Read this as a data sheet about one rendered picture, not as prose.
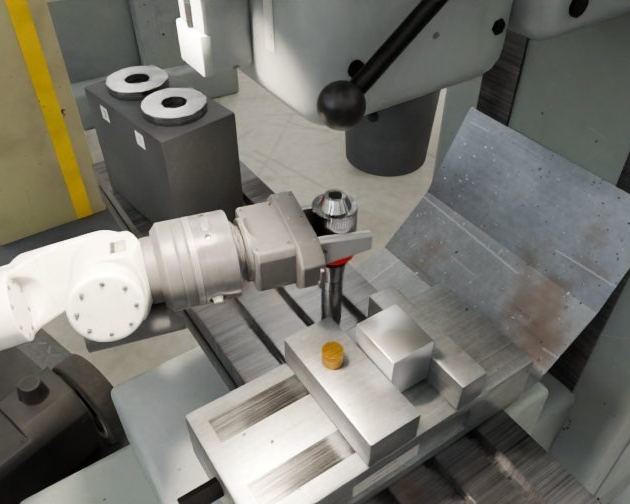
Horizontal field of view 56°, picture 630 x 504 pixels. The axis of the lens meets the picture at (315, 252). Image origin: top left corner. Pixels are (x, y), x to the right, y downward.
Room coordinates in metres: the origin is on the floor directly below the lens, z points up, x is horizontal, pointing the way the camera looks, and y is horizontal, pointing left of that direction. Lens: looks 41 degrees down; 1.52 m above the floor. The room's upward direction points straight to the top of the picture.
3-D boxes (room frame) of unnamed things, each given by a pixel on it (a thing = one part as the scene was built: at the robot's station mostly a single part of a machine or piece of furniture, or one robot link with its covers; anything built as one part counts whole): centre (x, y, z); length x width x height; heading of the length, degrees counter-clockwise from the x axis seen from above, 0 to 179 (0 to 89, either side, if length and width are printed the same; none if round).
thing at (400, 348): (0.39, -0.08, 1.04); 0.06 x 0.05 x 0.06; 34
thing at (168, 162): (0.79, 0.23, 1.04); 0.22 x 0.12 x 0.20; 43
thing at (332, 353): (0.38, -0.02, 1.06); 0.02 x 0.02 x 0.02
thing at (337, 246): (0.45, -0.03, 1.13); 0.06 x 0.02 x 0.03; 110
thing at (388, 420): (0.36, -0.03, 1.03); 0.15 x 0.06 x 0.04; 34
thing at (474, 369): (0.37, -0.05, 0.99); 0.35 x 0.15 x 0.11; 124
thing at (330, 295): (0.48, -0.02, 1.05); 0.03 x 0.03 x 0.11
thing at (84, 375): (0.71, 0.45, 0.50); 0.20 x 0.05 x 0.20; 51
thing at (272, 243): (0.45, 0.07, 1.13); 0.13 x 0.12 x 0.10; 20
